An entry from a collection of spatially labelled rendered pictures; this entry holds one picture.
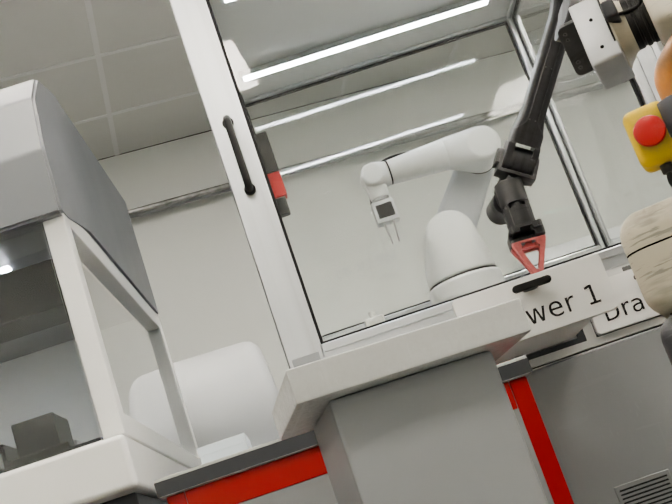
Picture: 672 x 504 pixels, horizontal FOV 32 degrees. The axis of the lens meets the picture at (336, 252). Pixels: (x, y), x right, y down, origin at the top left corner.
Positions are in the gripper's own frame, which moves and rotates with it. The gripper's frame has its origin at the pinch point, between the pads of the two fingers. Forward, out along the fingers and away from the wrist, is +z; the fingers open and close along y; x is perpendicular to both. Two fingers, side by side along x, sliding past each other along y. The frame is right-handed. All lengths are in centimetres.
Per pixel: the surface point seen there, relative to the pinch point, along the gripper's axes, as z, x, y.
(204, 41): -78, -53, -15
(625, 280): 1.0, 20.5, -22.9
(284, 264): -22, -49, -19
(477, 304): 5.3, -14.1, 11.3
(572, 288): 7.0, 3.6, 10.1
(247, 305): -106, -92, -326
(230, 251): -135, -93, -324
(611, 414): 27.0, 8.8, -25.3
